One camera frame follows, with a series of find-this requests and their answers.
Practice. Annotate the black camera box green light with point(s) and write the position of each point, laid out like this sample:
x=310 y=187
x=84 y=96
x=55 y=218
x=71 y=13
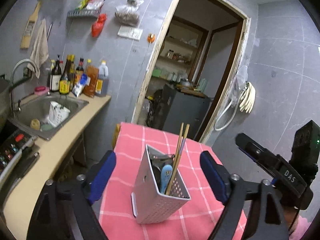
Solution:
x=305 y=151

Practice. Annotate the white wall switch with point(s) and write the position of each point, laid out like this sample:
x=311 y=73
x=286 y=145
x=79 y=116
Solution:
x=130 y=32

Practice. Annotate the white basket in sink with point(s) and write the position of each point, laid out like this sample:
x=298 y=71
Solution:
x=57 y=113

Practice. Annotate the steel vegetable peeler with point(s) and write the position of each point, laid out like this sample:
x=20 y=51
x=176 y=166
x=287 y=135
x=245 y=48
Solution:
x=159 y=161

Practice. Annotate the clear plastic bag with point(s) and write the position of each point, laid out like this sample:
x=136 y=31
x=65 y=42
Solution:
x=239 y=83

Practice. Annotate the red plastic bag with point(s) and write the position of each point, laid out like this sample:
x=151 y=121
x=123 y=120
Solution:
x=98 y=25

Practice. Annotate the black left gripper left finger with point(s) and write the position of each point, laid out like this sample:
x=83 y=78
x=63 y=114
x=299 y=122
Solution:
x=91 y=184

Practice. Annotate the beige kitchen counter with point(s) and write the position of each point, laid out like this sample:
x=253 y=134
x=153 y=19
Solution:
x=21 y=202

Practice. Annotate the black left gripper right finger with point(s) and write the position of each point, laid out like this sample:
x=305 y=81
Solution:
x=222 y=182

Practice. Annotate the blue handled child spoon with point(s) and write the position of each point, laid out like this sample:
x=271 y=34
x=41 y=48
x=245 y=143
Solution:
x=166 y=174

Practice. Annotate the white oil jug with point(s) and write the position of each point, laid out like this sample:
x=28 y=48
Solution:
x=102 y=81

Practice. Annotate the steel sink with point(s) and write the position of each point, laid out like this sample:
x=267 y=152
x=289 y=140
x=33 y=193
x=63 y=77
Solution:
x=45 y=115

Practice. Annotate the purple gold chopstick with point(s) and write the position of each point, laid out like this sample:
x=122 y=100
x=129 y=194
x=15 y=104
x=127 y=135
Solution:
x=182 y=145

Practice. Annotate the wooden grater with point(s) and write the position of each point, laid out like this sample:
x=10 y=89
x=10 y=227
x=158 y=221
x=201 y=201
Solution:
x=29 y=28

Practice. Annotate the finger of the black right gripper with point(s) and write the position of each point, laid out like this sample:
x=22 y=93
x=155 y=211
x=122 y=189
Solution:
x=261 y=156

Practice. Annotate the dark wooden chopstick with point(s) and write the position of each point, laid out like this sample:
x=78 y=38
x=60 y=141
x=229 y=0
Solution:
x=178 y=143

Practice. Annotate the person's right hand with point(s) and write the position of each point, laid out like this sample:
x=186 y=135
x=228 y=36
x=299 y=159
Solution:
x=291 y=216

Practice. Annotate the dark grey cabinet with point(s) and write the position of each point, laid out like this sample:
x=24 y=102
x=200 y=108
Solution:
x=172 y=107

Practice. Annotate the pink checked tablecloth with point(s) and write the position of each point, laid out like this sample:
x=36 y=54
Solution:
x=194 y=220

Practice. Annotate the metal wall shelf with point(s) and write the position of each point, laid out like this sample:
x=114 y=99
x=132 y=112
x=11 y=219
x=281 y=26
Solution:
x=84 y=13

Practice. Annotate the steel faucet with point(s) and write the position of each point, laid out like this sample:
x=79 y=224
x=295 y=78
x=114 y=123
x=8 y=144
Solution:
x=26 y=78

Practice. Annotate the beige hanging towel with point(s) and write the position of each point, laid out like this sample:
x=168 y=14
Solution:
x=39 y=54

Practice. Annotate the wooden door frame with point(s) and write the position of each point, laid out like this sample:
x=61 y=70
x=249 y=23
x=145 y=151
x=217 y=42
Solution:
x=247 y=10

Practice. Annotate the cream rubber gloves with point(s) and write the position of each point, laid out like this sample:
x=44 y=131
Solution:
x=247 y=99

